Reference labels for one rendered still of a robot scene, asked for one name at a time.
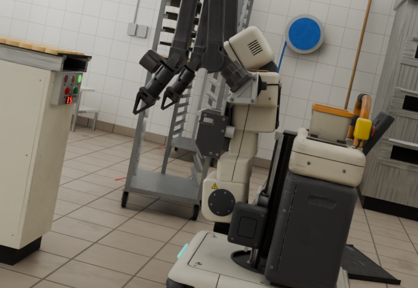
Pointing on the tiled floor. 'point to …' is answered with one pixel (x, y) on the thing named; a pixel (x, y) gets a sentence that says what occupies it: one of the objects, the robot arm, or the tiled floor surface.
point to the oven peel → (359, 48)
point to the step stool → (84, 109)
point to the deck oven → (405, 134)
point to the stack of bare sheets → (364, 267)
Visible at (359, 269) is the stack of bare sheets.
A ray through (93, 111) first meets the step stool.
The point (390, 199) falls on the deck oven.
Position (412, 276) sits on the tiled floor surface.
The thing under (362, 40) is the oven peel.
